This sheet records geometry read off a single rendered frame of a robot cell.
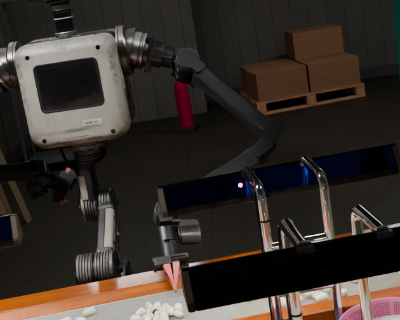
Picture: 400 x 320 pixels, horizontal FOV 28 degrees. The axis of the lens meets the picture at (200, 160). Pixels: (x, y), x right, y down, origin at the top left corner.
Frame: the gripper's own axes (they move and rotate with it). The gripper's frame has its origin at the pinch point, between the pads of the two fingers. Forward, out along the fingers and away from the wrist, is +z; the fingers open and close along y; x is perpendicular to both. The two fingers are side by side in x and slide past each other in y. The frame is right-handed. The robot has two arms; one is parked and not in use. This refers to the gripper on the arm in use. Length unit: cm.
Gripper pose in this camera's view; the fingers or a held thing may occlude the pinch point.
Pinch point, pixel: (175, 289)
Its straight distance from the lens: 226.3
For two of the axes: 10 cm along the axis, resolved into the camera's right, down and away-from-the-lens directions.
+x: 0.3, 5.9, 8.0
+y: 9.9, -1.5, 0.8
